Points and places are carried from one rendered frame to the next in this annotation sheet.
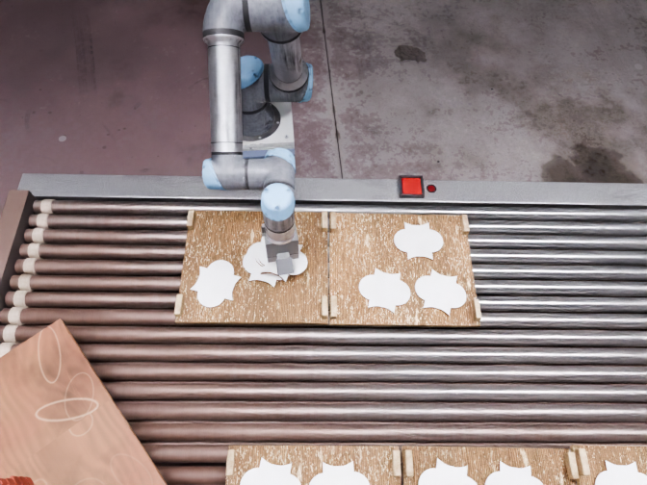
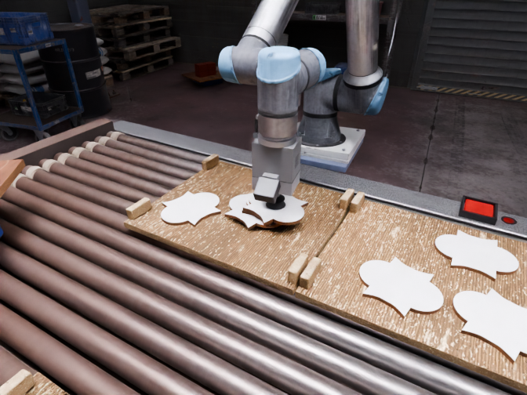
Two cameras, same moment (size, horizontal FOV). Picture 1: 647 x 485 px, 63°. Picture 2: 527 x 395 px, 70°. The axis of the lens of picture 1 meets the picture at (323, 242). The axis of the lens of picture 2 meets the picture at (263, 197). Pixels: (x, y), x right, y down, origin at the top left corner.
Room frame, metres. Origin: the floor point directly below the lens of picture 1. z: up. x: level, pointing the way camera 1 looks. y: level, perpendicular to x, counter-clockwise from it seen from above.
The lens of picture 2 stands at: (0.06, -0.23, 1.41)
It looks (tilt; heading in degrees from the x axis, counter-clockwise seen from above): 32 degrees down; 33
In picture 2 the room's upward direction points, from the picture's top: straight up
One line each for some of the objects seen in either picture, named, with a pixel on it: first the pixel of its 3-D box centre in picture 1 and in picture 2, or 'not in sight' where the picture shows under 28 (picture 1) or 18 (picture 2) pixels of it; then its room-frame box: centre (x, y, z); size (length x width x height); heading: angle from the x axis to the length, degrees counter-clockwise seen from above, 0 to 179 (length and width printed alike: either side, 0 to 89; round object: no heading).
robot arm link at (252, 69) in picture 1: (248, 82); (323, 89); (1.21, 0.27, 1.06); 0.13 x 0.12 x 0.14; 94
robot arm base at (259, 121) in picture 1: (250, 109); (319, 124); (1.20, 0.27, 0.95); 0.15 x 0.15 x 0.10
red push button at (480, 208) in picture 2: (411, 187); (477, 210); (0.95, -0.26, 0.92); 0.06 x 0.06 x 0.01; 3
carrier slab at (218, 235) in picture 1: (255, 265); (245, 211); (0.64, 0.19, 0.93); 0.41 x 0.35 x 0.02; 93
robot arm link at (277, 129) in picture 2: (278, 225); (276, 123); (0.65, 0.11, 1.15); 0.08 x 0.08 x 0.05
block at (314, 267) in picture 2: (333, 307); (310, 272); (0.52, -0.04, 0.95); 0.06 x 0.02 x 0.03; 3
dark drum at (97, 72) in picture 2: not in sight; (74, 70); (2.43, 3.71, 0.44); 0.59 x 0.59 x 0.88
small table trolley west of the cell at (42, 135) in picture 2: not in sight; (23, 88); (1.75, 3.45, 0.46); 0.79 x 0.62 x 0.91; 98
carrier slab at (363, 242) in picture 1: (401, 267); (436, 273); (0.66, -0.23, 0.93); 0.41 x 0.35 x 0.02; 93
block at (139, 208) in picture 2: (179, 305); (139, 208); (0.50, 0.37, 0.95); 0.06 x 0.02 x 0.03; 3
